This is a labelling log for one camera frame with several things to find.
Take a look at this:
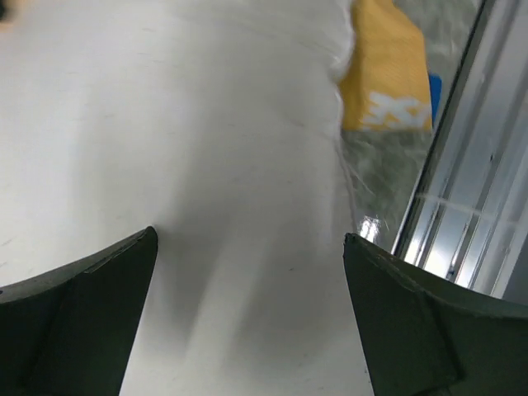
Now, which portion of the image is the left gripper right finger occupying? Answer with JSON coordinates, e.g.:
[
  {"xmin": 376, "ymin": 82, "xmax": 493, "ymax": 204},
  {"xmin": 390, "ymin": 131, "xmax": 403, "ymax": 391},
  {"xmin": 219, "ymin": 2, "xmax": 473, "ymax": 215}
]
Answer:
[{"xmin": 343, "ymin": 233, "xmax": 527, "ymax": 396}]

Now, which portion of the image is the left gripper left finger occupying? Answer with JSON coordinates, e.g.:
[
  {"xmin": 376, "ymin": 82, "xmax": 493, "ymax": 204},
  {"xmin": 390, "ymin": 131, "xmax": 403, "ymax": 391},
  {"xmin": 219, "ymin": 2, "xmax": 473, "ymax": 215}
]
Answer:
[{"xmin": 1, "ymin": 227, "xmax": 158, "ymax": 395}]

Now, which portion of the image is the yellow pillowcase with blue lining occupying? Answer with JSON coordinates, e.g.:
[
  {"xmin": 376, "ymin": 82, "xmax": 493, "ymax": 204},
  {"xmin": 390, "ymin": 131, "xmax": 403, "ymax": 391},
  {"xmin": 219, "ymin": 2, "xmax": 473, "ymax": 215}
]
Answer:
[{"xmin": 339, "ymin": 0, "xmax": 433, "ymax": 132}]

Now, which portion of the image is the white pillow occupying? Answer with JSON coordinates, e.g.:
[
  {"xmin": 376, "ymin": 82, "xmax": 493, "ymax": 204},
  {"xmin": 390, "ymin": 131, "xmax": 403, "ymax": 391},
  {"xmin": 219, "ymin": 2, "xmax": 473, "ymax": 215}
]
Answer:
[{"xmin": 1, "ymin": 1, "xmax": 372, "ymax": 395}]

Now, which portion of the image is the aluminium mounting rail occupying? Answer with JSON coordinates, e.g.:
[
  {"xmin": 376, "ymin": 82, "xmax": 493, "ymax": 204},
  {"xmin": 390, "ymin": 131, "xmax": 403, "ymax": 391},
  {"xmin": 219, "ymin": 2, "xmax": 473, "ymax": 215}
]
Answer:
[{"xmin": 393, "ymin": 1, "xmax": 527, "ymax": 299}]

